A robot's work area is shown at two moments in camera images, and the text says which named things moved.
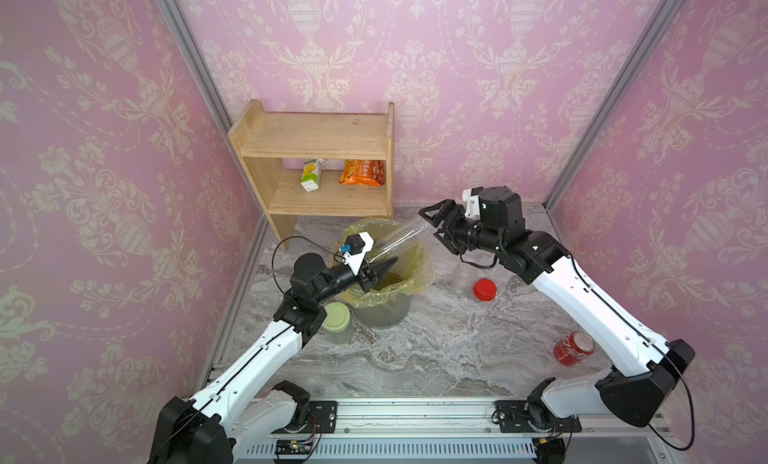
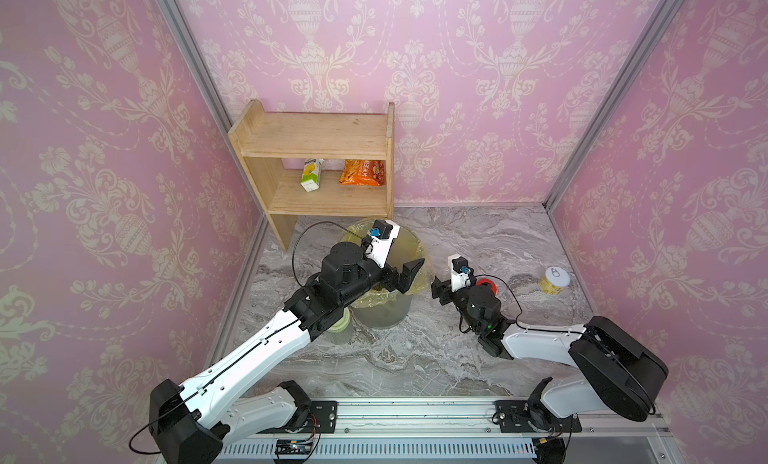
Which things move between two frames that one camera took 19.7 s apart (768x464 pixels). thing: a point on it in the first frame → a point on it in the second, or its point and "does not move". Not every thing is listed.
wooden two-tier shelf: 262,140 does not move
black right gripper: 441,221 → 440,289
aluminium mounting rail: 443,418 does not move
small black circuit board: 293,447 does not move
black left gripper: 378,271 → 405,278
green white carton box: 311,174 does not move
